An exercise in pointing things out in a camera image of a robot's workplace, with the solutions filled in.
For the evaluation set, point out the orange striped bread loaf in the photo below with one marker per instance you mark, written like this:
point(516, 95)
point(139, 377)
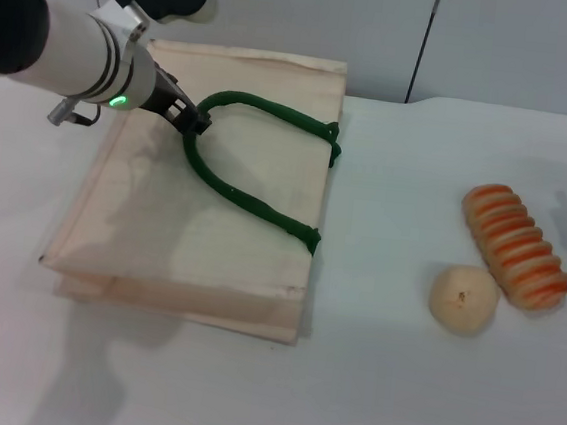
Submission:
point(516, 245)

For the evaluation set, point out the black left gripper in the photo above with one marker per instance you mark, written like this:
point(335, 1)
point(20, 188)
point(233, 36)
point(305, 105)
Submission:
point(166, 96)

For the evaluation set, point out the round egg yolk pastry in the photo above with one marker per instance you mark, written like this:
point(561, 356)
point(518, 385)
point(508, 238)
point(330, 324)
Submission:
point(463, 299)

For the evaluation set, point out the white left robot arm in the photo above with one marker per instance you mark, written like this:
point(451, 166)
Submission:
point(77, 57)

